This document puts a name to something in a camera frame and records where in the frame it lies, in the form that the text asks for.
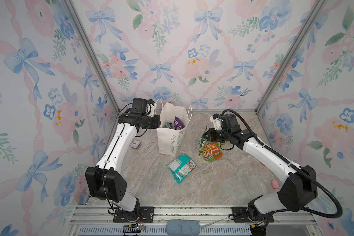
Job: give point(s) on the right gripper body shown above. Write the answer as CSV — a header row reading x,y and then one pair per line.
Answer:
x,y
219,136

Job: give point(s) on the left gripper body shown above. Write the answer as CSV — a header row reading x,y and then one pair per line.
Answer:
x,y
151,122

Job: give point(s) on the orange green snack bag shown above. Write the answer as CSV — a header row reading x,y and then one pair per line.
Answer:
x,y
209,151

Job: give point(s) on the green red Fox's bag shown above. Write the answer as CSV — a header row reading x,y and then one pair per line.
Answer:
x,y
169,125

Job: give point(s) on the white paper gift bag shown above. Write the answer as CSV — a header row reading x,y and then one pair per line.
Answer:
x,y
169,140

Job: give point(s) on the purple candy bag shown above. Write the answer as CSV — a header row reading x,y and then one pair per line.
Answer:
x,y
178,124

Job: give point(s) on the teal candy bag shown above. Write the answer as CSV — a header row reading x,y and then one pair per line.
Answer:
x,y
181,167

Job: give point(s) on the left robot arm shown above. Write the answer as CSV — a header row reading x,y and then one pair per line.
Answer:
x,y
105,181

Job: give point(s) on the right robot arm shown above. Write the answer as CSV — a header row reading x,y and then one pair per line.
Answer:
x,y
295,192

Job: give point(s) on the small white alarm clock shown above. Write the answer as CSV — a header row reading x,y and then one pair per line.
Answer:
x,y
135,144

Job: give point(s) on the small pink toy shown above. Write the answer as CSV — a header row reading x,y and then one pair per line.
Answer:
x,y
275,184

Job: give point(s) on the blue grey cloth pad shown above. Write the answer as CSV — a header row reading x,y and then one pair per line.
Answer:
x,y
180,227

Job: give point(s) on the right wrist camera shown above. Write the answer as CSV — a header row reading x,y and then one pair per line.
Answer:
x,y
216,121

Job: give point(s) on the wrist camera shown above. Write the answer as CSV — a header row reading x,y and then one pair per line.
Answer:
x,y
142,106
216,121

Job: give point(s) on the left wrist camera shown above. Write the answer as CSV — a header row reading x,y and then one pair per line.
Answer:
x,y
142,106

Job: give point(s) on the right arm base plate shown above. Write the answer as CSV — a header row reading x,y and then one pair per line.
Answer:
x,y
242,214

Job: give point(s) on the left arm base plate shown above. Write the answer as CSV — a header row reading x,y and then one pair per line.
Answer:
x,y
140,214

